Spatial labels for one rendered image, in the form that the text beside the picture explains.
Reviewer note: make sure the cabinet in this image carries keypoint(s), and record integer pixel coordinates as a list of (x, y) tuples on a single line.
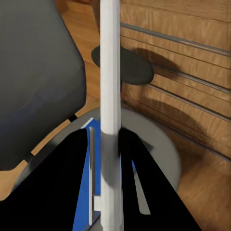
[(188, 45)]

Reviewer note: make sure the pen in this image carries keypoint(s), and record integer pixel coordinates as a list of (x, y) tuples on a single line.
[(108, 202)]

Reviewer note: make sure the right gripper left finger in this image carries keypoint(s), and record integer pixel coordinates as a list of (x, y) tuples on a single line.
[(46, 200)]

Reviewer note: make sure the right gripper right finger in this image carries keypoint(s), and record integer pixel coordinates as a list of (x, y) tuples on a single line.
[(168, 211)]

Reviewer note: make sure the folder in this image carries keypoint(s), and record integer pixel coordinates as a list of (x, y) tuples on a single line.
[(81, 218)]

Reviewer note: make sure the swivel chair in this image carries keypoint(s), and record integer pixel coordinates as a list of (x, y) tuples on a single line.
[(43, 83)]

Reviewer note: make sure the bookcase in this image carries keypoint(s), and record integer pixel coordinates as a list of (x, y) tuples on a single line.
[(79, 18)]

